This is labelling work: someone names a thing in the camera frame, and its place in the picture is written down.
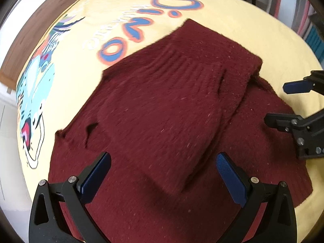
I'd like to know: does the wooden headboard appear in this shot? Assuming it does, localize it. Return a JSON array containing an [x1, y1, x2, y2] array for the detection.
[[1, 0, 76, 90]]

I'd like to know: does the dark red knit sweater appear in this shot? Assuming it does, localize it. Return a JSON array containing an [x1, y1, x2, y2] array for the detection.
[[49, 20, 312, 242]]

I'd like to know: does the yellow dinosaur print bedspread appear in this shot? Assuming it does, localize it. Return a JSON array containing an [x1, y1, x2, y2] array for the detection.
[[16, 0, 323, 242]]

